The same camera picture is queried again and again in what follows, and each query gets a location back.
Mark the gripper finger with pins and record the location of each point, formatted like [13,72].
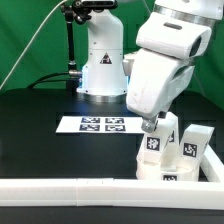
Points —
[149,125]

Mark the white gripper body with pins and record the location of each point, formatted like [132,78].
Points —
[156,80]

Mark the white round stool seat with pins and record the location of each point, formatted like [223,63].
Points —
[153,172]

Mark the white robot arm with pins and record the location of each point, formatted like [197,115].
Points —
[201,12]

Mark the white marker sheet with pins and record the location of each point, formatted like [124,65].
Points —
[94,124]

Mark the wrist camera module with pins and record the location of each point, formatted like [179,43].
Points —
[173,37]

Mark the white L-shaped obstacle frame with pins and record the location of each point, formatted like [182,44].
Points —
[120,192]

